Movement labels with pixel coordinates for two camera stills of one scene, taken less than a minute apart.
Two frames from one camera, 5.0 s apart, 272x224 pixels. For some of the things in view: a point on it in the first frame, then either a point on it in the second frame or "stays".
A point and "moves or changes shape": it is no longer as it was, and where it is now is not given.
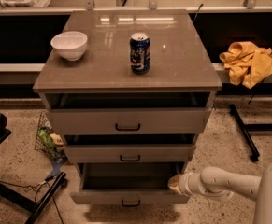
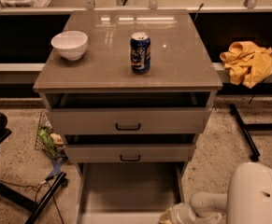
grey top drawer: (129, 113) stays
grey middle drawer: (129, 148) stays
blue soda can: (140, 52) stays
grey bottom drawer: (128, 184) moves or changes shape
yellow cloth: (249, 64) stays
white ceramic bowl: (71, 45) stays
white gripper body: (183, 183) to (177, 216)
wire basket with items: (49, 139) stays
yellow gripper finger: (176, 188) to (165, 218)
